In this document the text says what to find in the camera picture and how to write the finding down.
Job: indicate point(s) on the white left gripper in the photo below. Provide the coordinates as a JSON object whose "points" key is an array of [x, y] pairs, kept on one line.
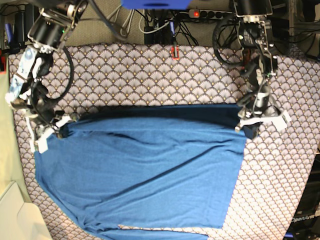
{"points": [[251, 128]]}

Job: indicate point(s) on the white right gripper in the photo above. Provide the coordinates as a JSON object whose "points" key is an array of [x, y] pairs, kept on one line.
{"points": [[40, 131]]}

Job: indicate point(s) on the blue long-sleeve T-shirt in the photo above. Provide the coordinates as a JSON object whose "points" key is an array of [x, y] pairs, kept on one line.
{"points": [[135, 173]]}

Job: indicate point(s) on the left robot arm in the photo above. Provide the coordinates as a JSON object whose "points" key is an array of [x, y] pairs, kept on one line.
{"points": [[258, 65]]}

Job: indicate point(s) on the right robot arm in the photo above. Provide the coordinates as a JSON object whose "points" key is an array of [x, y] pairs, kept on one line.
{"points": [[49, 33]]}

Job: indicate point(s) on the fan-patterned table cloth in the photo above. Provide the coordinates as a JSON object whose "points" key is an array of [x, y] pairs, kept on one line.
{"points": [[276, 165]]}

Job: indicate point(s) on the orange clamp at table edge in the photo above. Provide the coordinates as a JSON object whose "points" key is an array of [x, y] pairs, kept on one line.
{"points": [[3, 63]]}

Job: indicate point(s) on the red and grey table clamp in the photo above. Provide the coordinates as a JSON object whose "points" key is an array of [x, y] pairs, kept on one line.
{"points": [[175, 52]]}

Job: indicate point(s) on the black OpenArm base box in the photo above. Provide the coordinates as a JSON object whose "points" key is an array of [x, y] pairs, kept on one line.
{"points": [[305, 224]]}

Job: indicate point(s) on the black power strip red switch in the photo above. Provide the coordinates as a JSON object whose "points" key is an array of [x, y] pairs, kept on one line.
{"points": [[207, 14]]}

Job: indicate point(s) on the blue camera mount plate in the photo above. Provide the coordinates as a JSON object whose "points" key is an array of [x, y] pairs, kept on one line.
{"points": [[156, 4]]}

